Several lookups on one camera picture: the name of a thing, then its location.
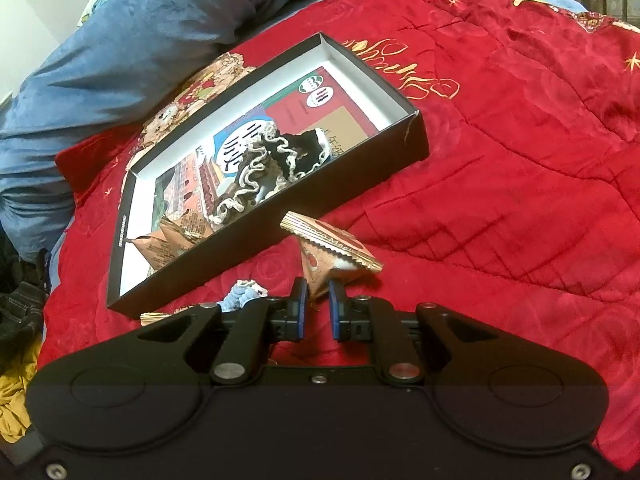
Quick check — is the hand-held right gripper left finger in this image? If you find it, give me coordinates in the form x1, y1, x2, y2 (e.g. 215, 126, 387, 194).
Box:
140, 277, 308, 386

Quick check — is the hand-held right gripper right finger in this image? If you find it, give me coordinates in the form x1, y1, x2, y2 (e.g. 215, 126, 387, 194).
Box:
327, 280, 502, 386

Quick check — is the brown snack packet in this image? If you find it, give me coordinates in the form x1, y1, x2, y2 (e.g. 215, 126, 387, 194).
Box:
139, 305, 202, 327
279, 211, 385, 302
130, 209, 215, 267

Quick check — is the black cardboard box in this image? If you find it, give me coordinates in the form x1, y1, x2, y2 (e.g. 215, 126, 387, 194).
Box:
106, 32, 431, 319

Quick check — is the blue scrunchie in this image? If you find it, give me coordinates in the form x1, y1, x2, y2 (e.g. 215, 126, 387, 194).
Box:
219, 281, 269, 312

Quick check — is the black white-trimmed scrunchie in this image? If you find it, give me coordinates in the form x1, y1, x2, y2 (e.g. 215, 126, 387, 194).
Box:
206, 122, 334, 227

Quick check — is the printed booklet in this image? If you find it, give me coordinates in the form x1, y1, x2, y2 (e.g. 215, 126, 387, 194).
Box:
124, 67, 375, 273

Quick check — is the red printed blanket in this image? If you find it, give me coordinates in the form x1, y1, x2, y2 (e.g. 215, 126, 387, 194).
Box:
36, 0, 640, 473

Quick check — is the light blue bedsheet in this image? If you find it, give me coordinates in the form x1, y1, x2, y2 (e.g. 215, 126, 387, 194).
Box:
44, 225, 78, 306

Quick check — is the black clothing pile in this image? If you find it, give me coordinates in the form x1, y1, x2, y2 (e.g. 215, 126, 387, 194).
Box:
0, 232, 52, 363

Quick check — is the yellow cloth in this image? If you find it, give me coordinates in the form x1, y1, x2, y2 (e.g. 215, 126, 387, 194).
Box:
0, 337, 45, 445

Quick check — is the blue quilt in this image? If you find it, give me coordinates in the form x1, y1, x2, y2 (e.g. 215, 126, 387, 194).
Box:
0, 0, 368, 257

